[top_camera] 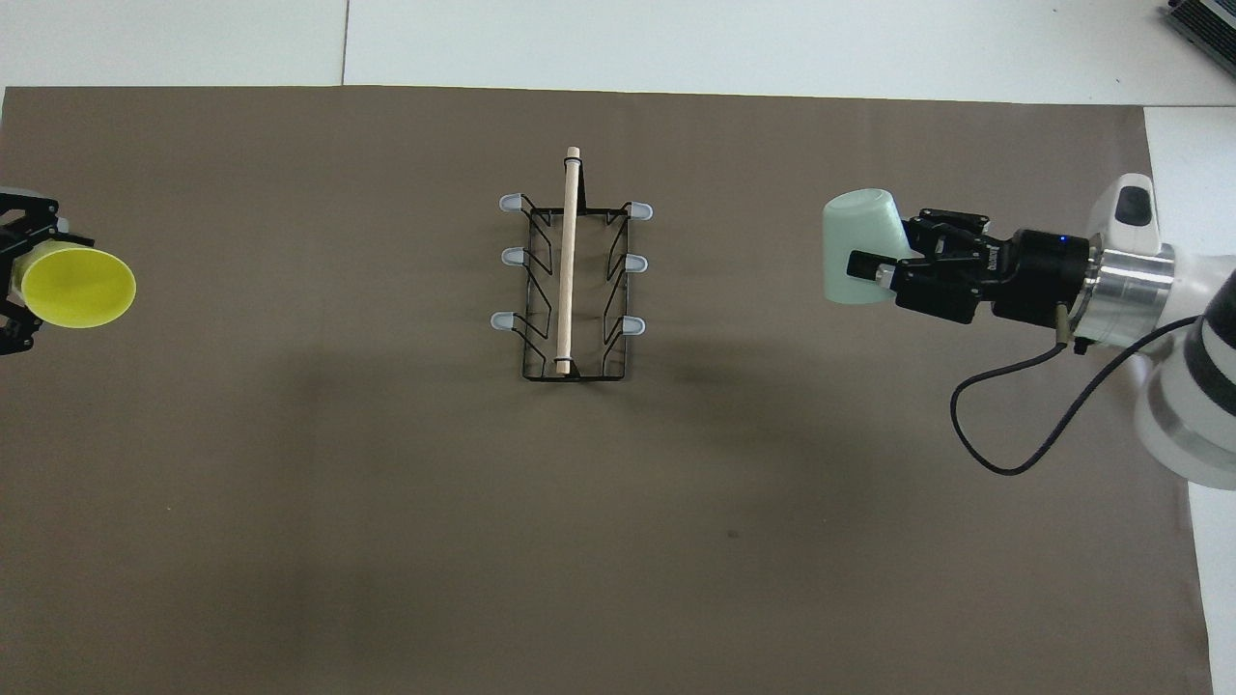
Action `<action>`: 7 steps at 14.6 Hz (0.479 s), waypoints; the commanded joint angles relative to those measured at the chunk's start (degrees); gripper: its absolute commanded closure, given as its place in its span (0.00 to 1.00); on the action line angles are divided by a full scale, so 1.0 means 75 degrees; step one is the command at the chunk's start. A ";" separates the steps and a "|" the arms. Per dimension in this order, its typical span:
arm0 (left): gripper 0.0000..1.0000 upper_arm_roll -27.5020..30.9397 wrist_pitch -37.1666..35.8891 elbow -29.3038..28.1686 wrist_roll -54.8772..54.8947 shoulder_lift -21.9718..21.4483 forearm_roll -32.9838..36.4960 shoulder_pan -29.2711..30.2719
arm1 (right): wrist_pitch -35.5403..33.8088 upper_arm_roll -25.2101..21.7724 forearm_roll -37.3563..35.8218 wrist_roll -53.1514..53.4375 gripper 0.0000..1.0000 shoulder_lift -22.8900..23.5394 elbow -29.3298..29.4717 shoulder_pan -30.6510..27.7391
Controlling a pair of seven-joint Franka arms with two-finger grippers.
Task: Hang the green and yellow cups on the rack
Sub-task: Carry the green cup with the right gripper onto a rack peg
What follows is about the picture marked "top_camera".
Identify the pale green cup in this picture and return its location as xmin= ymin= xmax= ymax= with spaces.
xmin=822 ymin=189 xmax=928 ymax=306

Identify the yellow cup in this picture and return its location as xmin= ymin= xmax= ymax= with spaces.
xmin=21 ymin=241 xmax=137 ymax=329

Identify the brown table mat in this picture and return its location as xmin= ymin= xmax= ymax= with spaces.
xmin=0 ymin=85 xmax=1214 ymax=695

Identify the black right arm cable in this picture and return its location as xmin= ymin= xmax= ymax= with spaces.
xmin=951 ymin=304 xmax=1203 ymax=476

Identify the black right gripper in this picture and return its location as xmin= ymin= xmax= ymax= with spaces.
xmin=848 ymin=208 xmax=1097 ymax=327

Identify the grey ribbed device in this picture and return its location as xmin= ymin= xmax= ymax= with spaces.
xmin=1164 ymin=0 xmax=1236 ymax=49

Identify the black wire cup rack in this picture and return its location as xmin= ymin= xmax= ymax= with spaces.
xmin=491 ymin=147 xmax=654 ymax=382

